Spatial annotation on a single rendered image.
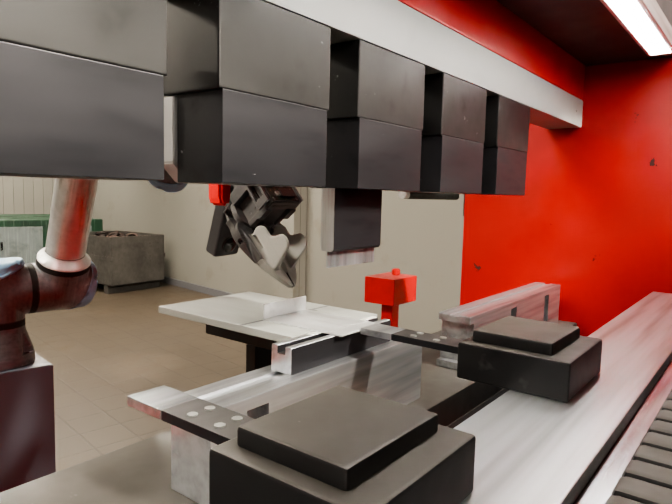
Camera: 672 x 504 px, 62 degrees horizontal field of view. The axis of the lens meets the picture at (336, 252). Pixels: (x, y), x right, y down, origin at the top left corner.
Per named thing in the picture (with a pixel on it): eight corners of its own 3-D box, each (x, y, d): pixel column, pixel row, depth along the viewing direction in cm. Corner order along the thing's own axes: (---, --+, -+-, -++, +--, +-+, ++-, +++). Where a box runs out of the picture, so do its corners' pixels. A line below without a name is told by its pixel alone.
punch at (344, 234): (367, 261, 76) (369, 189, 75) (379, 262, 75) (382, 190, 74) (319, 267, 68) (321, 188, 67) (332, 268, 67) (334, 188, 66)
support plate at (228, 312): (249, 297, 96) (249, 291, 96) (377, 321, 80) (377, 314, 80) (158, 312, 82) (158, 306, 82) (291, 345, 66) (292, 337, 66)
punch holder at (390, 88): (369, 190, 81) (372, 72, 79) (421, 191, 76) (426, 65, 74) (299, 187, 69) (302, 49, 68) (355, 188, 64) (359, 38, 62)
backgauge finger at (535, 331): (393, 332, 76) (394, 295, 76) (600, 373, 60) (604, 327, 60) (338, 350, 67) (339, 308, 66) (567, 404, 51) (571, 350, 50)
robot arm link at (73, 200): (14, 295, 135) (41, 71, 114) (78, 289, 146) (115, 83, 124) (29, 325, 128) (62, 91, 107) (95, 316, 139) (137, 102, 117)
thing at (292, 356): (371, 337, 79) (372, 316, 79) (389, 341, 77) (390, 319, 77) (271, 369, 63) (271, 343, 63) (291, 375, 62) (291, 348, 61)
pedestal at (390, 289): (375, 427, 287) (380, 265, 279) (418, 441, 272) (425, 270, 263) (352, 440, 271) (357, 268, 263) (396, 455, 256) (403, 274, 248)
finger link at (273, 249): (297, 269, 72) (264, 211, 75) (271, 294, 75) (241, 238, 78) (313, 267, 74) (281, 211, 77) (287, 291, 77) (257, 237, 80)
